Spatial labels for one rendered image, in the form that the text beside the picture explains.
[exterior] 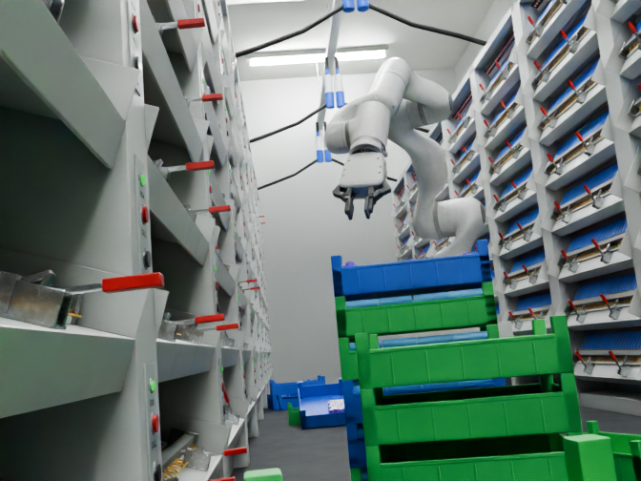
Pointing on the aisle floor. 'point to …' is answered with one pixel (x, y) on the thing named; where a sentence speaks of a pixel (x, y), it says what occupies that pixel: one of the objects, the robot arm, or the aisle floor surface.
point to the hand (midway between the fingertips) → (359, 208)
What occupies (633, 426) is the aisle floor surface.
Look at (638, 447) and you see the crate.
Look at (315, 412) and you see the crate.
